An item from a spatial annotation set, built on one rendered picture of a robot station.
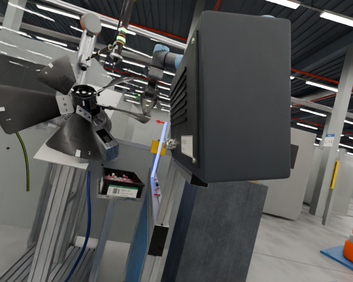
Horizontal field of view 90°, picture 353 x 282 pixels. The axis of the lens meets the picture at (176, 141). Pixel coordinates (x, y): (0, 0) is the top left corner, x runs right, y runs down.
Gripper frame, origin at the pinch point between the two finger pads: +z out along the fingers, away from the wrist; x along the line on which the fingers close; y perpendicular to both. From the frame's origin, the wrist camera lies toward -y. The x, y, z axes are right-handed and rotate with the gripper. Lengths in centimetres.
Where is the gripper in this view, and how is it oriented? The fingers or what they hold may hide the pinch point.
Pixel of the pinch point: (145, 113)
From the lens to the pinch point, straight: 100.3
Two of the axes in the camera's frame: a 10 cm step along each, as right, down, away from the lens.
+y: -0.8, -3.1, 9.5
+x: -9.5, -2.5, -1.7
